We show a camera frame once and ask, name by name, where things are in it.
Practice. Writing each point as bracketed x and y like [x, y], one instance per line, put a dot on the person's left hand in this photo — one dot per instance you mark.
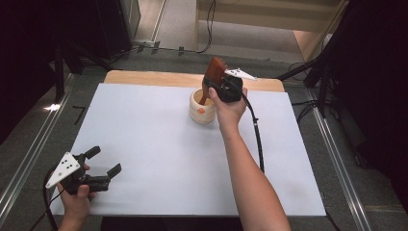
[77, 205]

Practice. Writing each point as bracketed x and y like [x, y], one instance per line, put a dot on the black tripod stand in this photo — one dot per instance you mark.
[322, 83]
[59, 73]

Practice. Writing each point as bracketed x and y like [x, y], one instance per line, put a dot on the cream cup with orange mark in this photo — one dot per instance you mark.
[202, 117]

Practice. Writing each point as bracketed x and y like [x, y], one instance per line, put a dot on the brown wooden hairbrush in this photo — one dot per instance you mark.
[215, 72]

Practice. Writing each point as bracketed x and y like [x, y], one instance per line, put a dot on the white table sheet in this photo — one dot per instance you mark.
[160, 166]

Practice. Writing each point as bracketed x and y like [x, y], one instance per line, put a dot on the white power strip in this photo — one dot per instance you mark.
[144, 42]

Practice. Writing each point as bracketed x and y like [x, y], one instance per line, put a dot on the light wooden furniture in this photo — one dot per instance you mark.
[272, 12]

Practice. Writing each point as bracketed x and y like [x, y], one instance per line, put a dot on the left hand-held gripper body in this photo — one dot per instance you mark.
[65, 168]

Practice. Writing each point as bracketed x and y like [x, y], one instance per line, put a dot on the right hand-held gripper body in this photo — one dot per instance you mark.
[229, 89]

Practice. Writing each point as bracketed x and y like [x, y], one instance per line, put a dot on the person's right hand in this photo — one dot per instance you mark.
[229, 112]

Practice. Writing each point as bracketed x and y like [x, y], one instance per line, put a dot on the person's dark clothing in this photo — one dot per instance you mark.
[166, 224]

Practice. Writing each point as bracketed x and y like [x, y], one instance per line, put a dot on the metal floor rail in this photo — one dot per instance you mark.
[32, 144]
[340, 166]

